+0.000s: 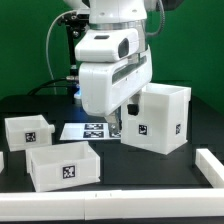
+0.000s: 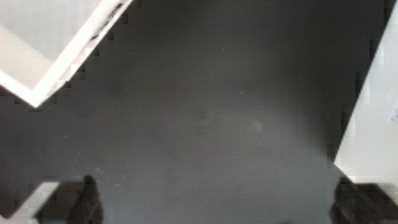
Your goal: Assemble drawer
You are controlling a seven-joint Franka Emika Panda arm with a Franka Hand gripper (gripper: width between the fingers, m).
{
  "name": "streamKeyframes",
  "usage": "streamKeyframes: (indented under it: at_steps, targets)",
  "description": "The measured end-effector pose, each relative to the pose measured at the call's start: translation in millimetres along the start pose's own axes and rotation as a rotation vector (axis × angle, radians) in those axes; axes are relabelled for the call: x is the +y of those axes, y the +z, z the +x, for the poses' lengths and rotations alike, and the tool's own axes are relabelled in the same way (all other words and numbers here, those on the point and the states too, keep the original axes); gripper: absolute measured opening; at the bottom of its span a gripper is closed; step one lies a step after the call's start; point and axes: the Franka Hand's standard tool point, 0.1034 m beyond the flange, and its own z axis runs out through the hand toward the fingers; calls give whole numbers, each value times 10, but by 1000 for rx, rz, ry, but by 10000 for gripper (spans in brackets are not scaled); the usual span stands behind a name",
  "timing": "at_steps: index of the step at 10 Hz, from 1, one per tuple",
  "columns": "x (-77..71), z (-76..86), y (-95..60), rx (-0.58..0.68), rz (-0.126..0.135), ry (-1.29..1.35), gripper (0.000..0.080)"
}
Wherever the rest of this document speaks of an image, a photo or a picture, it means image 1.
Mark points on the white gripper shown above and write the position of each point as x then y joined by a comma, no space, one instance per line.
106,86

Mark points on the white drawer cabinet box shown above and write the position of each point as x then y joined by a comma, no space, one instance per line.
161,124

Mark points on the large white drawer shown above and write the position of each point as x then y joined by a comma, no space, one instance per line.
62,166

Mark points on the small white drawer with knob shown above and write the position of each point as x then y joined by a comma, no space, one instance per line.
27,132

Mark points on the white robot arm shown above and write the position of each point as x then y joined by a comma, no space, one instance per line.
146,16

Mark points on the white sheet with markers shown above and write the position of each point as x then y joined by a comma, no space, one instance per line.
87,131

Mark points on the white block at left edge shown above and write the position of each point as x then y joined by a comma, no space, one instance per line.
1,162

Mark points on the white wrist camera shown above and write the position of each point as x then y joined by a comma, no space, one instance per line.
107,46

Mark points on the white right border rail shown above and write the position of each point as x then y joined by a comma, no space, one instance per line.
210,167

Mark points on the white border rail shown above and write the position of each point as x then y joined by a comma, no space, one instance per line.
210,167
118,204

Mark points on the black camera stand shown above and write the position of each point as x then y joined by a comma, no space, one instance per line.
75,26

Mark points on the white front border rail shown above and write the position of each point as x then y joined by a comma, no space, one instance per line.
118,204

